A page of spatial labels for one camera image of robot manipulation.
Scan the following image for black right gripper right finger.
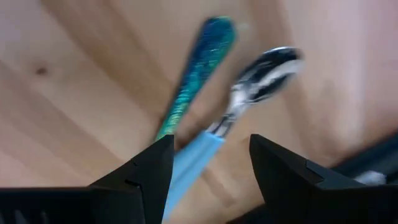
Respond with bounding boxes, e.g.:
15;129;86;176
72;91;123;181
249;134;398;224

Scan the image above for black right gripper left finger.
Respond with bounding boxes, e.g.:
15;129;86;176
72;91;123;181
0;134;175;224

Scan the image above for teal-handled silver spoon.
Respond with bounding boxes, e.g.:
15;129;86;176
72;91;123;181
161;46;305;223

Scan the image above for rainbow iridescent metal spoon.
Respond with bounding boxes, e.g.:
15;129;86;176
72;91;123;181
154;16;238;142

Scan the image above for black aluminium table frame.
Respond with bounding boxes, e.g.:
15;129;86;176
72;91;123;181
331;133;398;187

